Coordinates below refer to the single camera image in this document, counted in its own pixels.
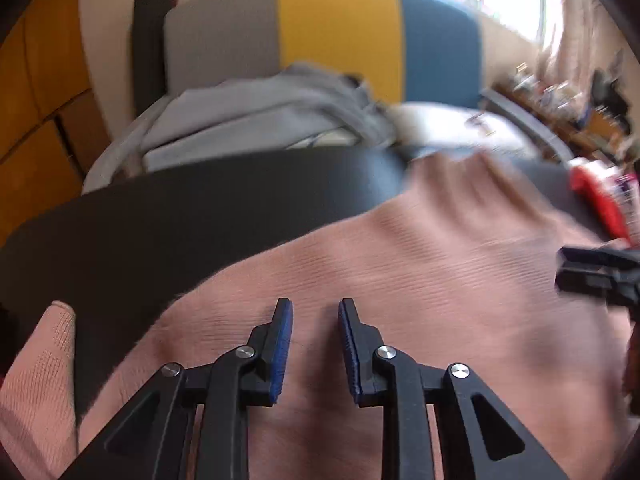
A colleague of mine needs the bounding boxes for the red knit sweater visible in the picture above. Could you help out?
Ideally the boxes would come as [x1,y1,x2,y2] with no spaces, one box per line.
[570,157,635,247]

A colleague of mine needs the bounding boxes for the pink knit sweater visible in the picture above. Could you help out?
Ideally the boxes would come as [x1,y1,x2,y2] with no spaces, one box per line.
[0,152,636,480]

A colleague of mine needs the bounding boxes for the beige patterned curtain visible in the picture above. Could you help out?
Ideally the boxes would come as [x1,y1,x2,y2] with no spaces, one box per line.
[537,0,626,91]

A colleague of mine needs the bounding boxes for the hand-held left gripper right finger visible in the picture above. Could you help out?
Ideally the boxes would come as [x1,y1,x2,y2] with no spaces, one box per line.
[338,297,571,480]

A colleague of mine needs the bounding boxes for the grey yellow blue chair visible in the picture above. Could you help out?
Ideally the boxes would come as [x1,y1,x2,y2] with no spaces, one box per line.
[132,0,576,161]

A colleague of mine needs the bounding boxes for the group of small ornaments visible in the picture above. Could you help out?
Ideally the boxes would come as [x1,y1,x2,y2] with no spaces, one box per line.
[505,62,596,121]

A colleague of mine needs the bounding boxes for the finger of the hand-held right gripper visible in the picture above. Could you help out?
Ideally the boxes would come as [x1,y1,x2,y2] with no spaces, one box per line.
[559,245,640,273]
[555,267,640,310]

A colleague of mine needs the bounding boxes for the wooden sideboard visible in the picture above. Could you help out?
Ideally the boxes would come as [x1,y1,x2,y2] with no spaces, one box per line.
[492,80,640,161]

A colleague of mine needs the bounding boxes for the white printed cushion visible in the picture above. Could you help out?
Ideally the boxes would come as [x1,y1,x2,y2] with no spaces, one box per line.
[390,102,541,161]

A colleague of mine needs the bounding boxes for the orange wooden wardrobe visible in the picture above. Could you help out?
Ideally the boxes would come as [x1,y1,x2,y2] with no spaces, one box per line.
[0,0,113,246]

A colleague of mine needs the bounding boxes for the grey hoodie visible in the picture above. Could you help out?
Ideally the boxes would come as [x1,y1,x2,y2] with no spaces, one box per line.
[82,62,398,193]

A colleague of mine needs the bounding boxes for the black screen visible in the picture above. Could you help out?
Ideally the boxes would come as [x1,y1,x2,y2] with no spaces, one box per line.
[591,66,630,113]

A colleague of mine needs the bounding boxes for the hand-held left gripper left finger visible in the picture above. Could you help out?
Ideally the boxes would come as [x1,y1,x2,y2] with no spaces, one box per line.
[60,297,294,480]

